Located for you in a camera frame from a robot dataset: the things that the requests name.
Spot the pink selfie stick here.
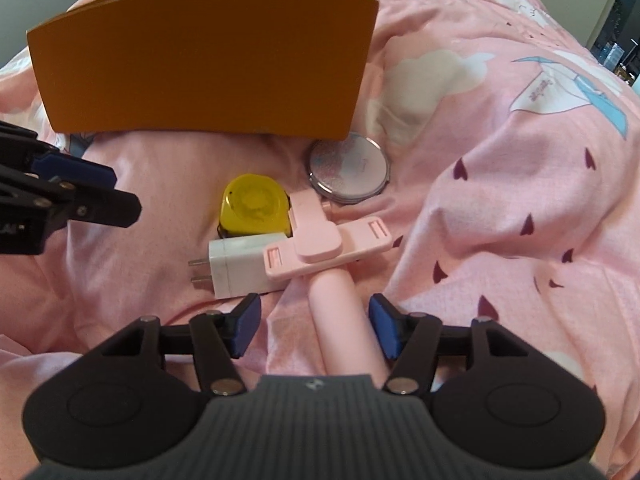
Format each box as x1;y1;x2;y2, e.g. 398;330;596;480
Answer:
262;190;405;379

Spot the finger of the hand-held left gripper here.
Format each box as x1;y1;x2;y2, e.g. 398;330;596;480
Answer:
0;120;118;188
0;167;143;228

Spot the dark cluttered shelf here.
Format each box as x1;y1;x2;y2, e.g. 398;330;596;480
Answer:
590;0;640;87

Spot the round compact mirror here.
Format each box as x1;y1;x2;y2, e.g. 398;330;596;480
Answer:
306;132;390;206

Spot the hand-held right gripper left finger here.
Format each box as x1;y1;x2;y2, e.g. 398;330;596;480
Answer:
101;293;262;395

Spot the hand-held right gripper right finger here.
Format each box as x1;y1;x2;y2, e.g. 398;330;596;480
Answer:
368;294;529;394

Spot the pink printed blanket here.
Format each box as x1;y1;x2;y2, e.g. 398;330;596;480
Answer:
0;0;640;480

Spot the orange cardboard box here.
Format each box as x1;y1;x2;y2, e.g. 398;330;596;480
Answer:
26;0;380;141

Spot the yellow round tape measure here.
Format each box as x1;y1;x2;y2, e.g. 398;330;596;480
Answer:
217;174;294;239

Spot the white charger plug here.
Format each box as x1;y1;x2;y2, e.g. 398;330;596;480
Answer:
188;234;301;299

